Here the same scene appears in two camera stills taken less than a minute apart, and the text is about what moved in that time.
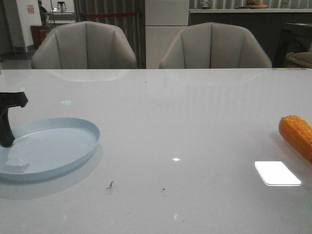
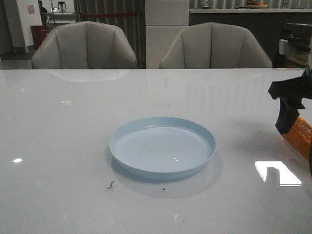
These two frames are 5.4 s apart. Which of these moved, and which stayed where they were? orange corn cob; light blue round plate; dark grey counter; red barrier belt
Moved: light blue round plate
Stayed: orange corn cob; dark grey counter; red barrier belt
